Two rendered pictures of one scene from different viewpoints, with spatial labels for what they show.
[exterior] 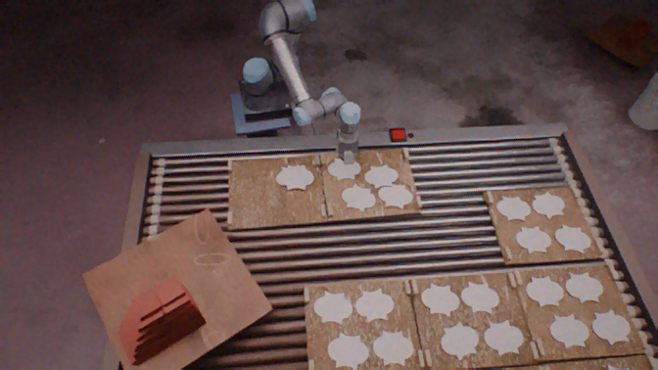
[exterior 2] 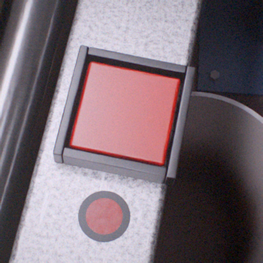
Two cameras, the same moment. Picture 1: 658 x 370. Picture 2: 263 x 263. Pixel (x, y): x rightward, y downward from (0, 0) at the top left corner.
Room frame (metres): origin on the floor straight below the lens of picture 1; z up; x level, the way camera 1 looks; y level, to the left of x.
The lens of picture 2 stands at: (1.53, -0.45, 1.32)
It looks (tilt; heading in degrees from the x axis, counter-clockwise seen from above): 69 degrees down; 105
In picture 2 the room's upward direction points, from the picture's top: 6 degrees clockwise
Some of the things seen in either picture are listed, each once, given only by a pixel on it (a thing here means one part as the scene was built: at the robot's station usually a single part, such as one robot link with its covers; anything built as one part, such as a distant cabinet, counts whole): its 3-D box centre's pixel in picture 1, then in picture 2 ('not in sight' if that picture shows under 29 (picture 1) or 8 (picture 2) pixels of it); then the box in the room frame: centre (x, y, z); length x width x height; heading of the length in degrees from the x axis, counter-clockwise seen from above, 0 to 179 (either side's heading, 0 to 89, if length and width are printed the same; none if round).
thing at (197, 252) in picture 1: (177, 292); not in sight; (0.58, 0.53, 1.03); 0.50 x 0.50 x 0.02; 39
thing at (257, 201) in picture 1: (275, 191); not in sight; (1.11, 0.25, 0.93); 0.41 x 0.35 x 0.02; 101
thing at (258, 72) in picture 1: (258, 74); not in sight; (1.63, 0.40, 1.10); 0.13 x 0.12 x 0.14; 126
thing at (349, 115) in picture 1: (349, 117); not in sight; (1.25, -0.04, 1.29); 0.09 x 0.08 x 0.11; 36
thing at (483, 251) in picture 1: (381, 257); not in sight; (0.84, -0.22, 0.90); 1.95 x 0.05 x 0.05; 99
